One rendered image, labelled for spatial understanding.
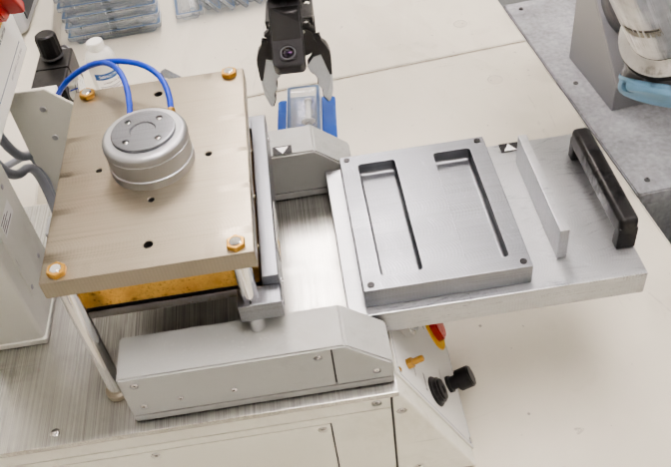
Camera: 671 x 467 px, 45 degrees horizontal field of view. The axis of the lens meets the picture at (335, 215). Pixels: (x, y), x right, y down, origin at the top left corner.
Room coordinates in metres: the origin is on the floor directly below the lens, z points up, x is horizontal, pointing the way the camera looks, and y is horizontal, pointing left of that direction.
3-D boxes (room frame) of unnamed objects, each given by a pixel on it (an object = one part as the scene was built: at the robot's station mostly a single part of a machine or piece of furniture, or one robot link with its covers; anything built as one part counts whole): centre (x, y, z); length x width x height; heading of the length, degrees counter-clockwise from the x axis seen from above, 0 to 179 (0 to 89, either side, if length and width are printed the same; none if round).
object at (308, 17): (1.07, 0.03, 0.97); 0.09 x 0.08 x 0.12; 176
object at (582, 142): (0.60, -0.28, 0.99); 0.15 x 0.02 x 0.04; 1
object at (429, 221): (0.60, -0.10, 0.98); 0.20 x 0.17 x 0.03; 1
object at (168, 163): (0.61, 0.19, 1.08); 0.31 x 0.24 x 0.13; 1
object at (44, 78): (0.81, 0.30, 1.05); 0.15 x 0.05 x 0.15; 1
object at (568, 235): (0.60, -0.14, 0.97); 0.30 x 0.22 x 0.08; 91
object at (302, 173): (0.74, 0.09, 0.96); 0.26 x 0.05 x 0.07; 91
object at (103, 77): (1.20, 0.36, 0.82); 0.05 x 0.05 x 0.14
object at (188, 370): (0.46, 0.09, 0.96); 0.25 x 0.05 x 0.07; 91
